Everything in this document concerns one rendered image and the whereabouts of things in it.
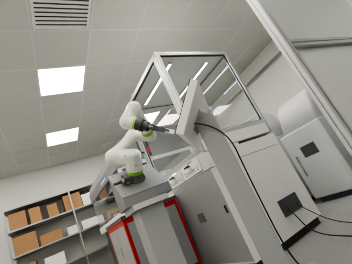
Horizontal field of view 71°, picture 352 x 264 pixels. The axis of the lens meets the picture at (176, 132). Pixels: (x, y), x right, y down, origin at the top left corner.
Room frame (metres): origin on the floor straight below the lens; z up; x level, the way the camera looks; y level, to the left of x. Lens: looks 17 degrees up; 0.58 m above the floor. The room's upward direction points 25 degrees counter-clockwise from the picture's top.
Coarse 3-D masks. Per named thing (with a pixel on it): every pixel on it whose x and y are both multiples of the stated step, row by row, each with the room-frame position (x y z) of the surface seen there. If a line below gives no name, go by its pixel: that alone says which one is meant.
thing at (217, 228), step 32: (256, 160) 2.28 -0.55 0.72; (288, 160) 2.52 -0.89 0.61; (192, 192) 2.28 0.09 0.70; (224, 192) 1.99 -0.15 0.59; (288, 192) 2.38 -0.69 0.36; (192, 224) 2.47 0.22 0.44; (224, 224) 2.09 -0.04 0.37; (288, 224) 2.26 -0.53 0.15; (224, 256) 2.24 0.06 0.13; (256, 256) 2.00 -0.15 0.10
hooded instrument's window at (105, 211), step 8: (104, 192) 3.64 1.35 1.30; (112, 192) 3.34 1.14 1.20; (96, 200) 4.14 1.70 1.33; (104, 200) 3.75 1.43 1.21; (112, 200) 3.44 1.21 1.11; (96, 208) 4.28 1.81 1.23; (104, 208) 3.88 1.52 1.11; (112, 208) 3.54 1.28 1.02; (104, 216) 4.00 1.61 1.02; (112, 216) 3.65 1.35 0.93; (104, 224) 4.13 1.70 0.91
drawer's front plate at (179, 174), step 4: (180, 172) 2.30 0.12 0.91; (172, 176) 2.42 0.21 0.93; (176, 176) 2.37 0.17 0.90; (180, 176) 2.31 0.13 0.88; (168, 180) 2.51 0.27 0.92; (172, 180) 2.45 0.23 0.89; (176, 180) 2.39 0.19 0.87; (180, 180) 2.34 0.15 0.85; (184, 180) 2.30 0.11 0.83; (176, 184) 2.42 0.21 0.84; (180, 184) 2.39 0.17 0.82; (172, 188) 2.50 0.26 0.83
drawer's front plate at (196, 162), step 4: (196, 160) 2.04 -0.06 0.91; (188, 164) 2.16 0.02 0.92; (192, 164) 2.11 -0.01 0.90; (196, 164) 2.06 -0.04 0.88; (200, 164) 2.05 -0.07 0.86; (188, 168) 2.17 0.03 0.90; (192, 168) 2.13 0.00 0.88; (196, 168) 2.08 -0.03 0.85; (200, 168) 2.04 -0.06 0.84; (184, 172) 2.24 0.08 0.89; (192, 172) 2.15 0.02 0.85; (196, 172) 2.10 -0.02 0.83; (184, 176) 2.26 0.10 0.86; (188, 176) 2.22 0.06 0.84; (192, 176) 2.17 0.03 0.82
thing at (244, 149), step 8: (264, 136) 2.44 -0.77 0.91; (272, 136) 2.50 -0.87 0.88; (240, 144) 2.23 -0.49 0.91; (248, 144) 2.29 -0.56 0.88; (256, 144) 2.34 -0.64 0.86; (264, 144) 2.40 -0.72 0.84; (272, 144) 2.47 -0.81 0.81; (208, 152) 2.01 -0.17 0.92; (240, 152) 2.20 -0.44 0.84; (248, 152) 2.25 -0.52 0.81; (192, 160) 2.12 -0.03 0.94; (200, 160) 2.04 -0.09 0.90; (208, 160) 1.99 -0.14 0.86; (208, 168) 1.99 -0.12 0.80; (184, 184) 2.37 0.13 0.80
